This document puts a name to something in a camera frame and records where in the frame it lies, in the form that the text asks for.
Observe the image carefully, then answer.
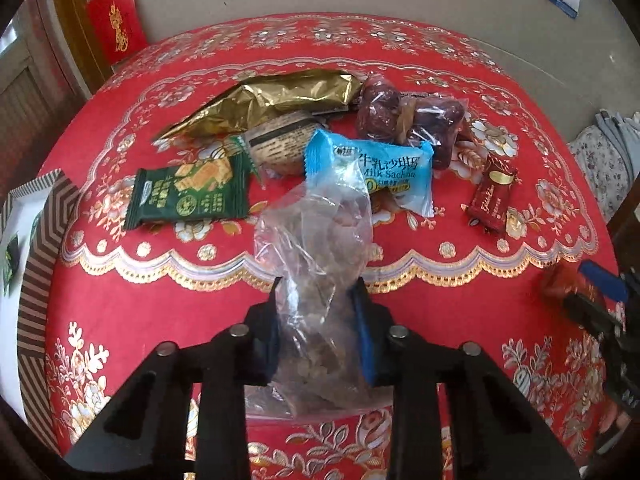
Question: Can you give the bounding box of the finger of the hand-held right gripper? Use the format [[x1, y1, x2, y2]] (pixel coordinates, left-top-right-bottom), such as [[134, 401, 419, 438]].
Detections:
[[579, 260, 630, 305], [561, 294, 627, 342]]

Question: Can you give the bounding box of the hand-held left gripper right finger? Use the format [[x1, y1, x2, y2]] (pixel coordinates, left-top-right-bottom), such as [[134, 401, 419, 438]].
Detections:
[[347, 277, 581, 480]]

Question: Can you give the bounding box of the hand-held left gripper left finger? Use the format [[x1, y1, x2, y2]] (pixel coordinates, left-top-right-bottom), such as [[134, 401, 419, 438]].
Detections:
[[65, 277, 281, 480]]

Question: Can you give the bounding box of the red-brown snack packet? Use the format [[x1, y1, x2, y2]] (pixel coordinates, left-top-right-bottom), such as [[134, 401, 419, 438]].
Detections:
[[540, 264, 598, 306]]

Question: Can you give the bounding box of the clear bag of brown snacks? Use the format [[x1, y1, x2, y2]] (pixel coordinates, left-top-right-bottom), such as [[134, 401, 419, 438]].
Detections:
[[245, 162, 383, 418]]

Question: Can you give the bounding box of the dark red chocolate packet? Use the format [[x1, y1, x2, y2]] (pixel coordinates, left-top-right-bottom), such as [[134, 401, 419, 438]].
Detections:
[[467, 155, 518, 236]]

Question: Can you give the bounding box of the green snack packet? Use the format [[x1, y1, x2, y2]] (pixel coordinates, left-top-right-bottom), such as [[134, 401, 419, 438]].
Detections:
[[124, 152, 251, 231]]

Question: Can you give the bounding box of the blue snack packet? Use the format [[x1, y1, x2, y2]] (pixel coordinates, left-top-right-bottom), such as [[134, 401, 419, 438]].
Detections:
[[304, 129, 436, 218]]

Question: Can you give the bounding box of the round beige striped snack packet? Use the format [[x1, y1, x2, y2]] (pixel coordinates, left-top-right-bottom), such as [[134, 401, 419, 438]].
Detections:
[[247, 112, 328, 177]]

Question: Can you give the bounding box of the clear bag of red dates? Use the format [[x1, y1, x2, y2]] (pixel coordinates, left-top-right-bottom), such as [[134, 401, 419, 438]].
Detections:
[[356, 75, 471, 171]]

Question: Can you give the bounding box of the brown striped cardboard box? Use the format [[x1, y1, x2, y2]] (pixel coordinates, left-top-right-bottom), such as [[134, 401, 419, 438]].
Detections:
[[0, 170, 81, 361]]

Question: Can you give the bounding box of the gold foil snack packet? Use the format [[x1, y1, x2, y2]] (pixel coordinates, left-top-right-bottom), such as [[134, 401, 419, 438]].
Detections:
[[152, 69, 362, 143]]

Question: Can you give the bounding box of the dark wooden furniture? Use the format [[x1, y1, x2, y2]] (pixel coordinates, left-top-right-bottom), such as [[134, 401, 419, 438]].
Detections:
[[607, 195, 640, 281]]

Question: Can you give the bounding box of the floral cushion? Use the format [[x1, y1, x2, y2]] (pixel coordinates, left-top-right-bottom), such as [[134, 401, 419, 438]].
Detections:
[[567, 127, 640, 221]]

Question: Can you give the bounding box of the red floral tablecloth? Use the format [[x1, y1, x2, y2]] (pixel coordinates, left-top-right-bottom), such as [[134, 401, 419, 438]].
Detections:
[[20, 12, 626, 480]]

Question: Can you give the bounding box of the red wall poster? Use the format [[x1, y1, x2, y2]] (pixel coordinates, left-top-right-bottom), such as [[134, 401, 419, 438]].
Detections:
[[86, 0, 148, 66]]

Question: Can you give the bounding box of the wooden door frame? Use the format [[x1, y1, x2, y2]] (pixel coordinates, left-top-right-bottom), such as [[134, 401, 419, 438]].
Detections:
[[50, 0, 116, 96]]

